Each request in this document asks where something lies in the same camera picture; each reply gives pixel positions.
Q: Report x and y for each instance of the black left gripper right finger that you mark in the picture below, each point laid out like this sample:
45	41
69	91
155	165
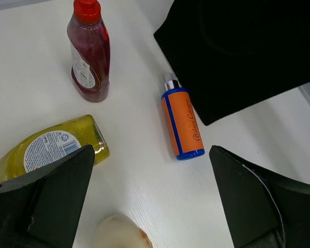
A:
262	208

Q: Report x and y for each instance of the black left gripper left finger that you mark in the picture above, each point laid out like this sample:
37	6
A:
42	208

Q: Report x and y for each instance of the black canvas bag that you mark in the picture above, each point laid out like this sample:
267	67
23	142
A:
230	55

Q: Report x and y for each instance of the red dish soap bottle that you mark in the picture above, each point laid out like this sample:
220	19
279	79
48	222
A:
90	51

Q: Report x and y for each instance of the yellow dish soap bottle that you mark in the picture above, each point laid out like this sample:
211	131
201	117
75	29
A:
52	144

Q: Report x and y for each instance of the cream lotion pump bottle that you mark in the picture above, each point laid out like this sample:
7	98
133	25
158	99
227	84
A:
120	231

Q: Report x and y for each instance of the orange blue cologne bottle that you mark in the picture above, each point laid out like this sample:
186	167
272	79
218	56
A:
181	121

